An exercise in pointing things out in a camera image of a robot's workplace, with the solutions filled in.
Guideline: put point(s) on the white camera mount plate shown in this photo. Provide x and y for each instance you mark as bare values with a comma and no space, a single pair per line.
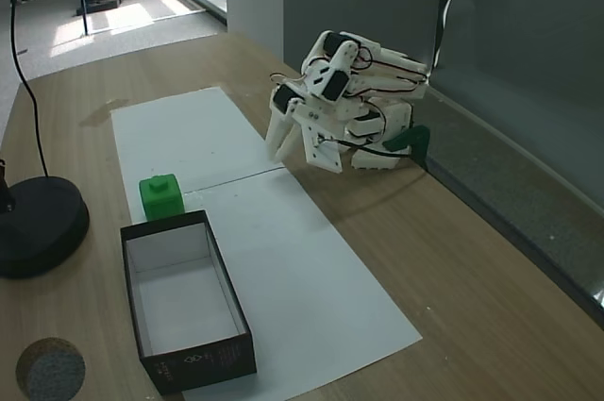
323,148

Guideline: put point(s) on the green cube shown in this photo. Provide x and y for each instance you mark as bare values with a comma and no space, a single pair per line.
162,198

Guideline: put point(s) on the black round-base stand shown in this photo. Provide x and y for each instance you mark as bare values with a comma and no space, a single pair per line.
38,231

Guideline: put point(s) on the white paper sheet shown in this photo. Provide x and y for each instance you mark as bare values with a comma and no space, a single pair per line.
189,137
302,278

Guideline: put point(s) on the green table clamp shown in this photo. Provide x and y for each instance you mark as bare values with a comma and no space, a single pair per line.
408,138

